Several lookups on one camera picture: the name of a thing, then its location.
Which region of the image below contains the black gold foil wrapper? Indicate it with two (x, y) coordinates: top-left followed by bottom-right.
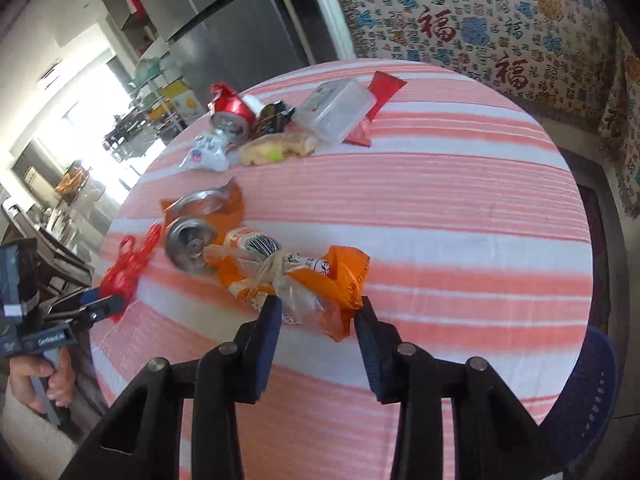
(252, 101), (297, 139)

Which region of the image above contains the pink striped tablecloth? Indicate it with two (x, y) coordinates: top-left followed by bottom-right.
(90, 58), (596, 480)

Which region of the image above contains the blue plastic chair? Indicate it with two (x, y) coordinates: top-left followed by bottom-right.
(542, 325), (622, 476)

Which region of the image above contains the crushed orange can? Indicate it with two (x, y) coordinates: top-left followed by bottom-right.
(164, 216), (282, 281)
(159, 179), (247, 228)

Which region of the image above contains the red plastic bag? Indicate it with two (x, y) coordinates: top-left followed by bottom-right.
(99, 224), (166, 324)

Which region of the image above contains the orange plastic bag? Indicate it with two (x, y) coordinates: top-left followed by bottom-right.
(217, 245), (375, 343)

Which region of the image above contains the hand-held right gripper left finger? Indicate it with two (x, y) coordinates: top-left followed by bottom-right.
(59, 294), (285, 480)

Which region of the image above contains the crumpled yellowish plastic bag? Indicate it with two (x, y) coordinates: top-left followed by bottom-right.
(237, 130), (317, 167)

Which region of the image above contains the crushed red can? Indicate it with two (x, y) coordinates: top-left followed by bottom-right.
(207, 82), (260, 142)

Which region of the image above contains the printed blanket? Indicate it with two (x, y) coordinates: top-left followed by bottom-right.
(322, 0), (640, 221)

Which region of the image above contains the white plastic wrapper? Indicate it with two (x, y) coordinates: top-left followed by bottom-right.
(180, 132), (232, 173)

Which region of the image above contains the person's left hand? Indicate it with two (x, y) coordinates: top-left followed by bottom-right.
(9, 347), (76, 413)

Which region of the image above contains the yellow cardboard box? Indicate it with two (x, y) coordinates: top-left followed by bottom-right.
(159, 80), (204, 122)

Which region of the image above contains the clear plastic wrapper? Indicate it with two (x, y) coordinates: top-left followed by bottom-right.
(272, 272), (346, 333)

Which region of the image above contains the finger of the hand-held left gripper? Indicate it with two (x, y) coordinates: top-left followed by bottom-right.
(49, 287), (104, 312)
(60, 295), (127, 332)

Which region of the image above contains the flat red wrapper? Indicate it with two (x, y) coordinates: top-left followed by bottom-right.
(344, 71), (407, 147)

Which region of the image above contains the clear plastic box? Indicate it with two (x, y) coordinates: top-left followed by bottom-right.
(291, 79), (377, 145)

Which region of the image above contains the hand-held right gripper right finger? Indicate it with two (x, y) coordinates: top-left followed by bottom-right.
(353, 296), (566, 480)

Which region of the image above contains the grey refrigerator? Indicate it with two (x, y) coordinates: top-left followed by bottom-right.
(95, 0), (341, 111)

